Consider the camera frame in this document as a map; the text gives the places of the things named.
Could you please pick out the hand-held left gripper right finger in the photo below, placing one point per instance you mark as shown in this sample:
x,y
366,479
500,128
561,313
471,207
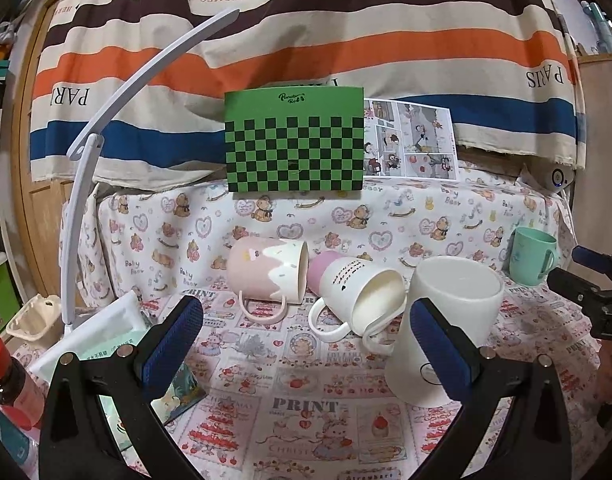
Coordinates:
x,y
443,350

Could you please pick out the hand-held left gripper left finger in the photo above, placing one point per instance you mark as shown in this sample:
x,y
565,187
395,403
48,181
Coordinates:
x,y
173,345

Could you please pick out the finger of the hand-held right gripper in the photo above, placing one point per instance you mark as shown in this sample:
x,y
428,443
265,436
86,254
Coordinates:
x,y
588,256
573,285

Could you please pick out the tall white cup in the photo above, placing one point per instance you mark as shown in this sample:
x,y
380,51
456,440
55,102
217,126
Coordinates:
x,y
455,305

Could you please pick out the green plastic cup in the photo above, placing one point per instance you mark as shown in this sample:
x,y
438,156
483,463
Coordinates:
x,y
528,255

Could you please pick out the person's right hand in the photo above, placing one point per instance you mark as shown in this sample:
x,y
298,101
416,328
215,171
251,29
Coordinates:
x,y
611,375

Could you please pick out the small picture card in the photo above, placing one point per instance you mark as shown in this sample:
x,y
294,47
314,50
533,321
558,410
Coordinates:
x,y
186,392

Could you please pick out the white wipes packet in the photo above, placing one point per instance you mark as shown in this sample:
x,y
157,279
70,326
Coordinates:
x,y
101,330

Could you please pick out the white round device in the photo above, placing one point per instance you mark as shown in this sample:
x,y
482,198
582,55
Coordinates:
x,y
550,177

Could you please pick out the white mug with pink base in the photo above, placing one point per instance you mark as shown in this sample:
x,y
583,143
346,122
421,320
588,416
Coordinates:
x,y
358,290

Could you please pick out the pink and white mug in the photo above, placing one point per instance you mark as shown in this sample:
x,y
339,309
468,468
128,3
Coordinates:
x,y
263,270

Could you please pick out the strawberry print cloth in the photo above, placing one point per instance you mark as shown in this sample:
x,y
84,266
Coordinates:
x,y
296,410

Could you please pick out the beige egg carton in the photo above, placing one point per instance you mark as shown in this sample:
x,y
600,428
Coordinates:
x,y
33,317

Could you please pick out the red capped bottle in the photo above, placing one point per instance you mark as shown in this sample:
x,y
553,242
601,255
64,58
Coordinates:
x,y
6,385

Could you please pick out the bear print cloth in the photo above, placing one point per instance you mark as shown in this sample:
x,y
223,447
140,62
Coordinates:
x,y
336,215

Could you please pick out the comic strip sheet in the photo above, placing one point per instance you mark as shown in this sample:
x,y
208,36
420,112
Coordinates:
x,y
410,140

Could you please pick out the green checkered board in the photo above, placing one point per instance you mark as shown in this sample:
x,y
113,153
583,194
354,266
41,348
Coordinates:
x,y
293,140

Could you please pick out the white curved lamp stand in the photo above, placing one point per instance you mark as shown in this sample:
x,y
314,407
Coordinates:
x,y
136,72

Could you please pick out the striped cloth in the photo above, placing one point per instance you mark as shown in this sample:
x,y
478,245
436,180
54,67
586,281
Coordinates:
x,y
306,25

